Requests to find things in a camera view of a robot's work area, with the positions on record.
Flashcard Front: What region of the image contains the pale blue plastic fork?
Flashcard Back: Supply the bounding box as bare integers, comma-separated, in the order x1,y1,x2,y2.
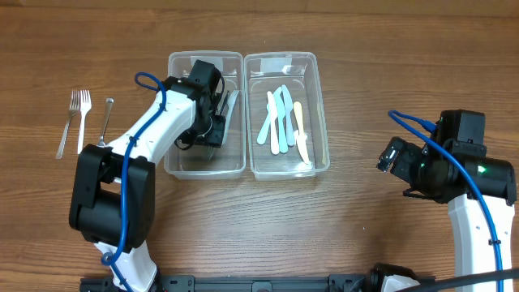
222,90,240,144

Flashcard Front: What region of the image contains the pale blue knife angled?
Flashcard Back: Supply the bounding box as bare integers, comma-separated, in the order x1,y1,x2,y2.
256,104,270,145

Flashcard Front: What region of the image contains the cream plastic knife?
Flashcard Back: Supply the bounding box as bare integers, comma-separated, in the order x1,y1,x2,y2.
267,91,280,155

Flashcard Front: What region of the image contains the pale blue knife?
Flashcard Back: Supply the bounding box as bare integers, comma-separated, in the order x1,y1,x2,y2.
281,84,295,147
273,88,288,153

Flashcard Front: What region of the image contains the yellow plastic knife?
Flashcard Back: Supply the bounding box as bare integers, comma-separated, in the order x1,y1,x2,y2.
294,101,310,165

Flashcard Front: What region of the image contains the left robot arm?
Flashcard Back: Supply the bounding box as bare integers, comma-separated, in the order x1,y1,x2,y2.
69,60,226,291

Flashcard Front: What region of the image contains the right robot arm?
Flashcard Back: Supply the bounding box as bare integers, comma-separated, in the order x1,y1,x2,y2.
376,109,518,291

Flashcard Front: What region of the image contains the left clear plastic container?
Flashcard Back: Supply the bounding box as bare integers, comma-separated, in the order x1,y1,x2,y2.
163,50,247,180

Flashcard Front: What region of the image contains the clear plastic container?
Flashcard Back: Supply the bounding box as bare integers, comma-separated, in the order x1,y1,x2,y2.
163,50,247,180
244,52,330,181

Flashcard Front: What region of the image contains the right clear plastic container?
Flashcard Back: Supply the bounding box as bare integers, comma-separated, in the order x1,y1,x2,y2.
244,52,330,181

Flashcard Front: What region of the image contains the silver metal fork upside down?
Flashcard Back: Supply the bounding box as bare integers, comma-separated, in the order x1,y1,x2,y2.
97,97,114,147

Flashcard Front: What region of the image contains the white plastic fork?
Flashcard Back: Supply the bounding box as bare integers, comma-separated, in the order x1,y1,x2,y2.
77,90,92,154

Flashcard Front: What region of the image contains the silver metal fork far left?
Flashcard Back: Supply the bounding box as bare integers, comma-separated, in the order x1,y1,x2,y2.
55,90,80,159

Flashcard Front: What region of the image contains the right blue cable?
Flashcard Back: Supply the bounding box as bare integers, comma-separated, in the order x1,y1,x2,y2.
388,109,504,292

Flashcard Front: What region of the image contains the blue cable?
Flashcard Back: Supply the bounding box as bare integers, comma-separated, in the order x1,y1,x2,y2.
100,71,168,292
388,109,504,292

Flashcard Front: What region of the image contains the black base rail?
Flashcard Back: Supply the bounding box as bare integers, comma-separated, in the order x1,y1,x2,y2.
79,270,437,292

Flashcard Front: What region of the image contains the black cable bottom right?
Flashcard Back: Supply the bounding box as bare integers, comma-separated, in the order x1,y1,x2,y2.
401,268,519,292

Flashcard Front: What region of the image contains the left blue cable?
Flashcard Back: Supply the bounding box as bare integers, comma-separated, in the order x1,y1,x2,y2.
100,71,168,292

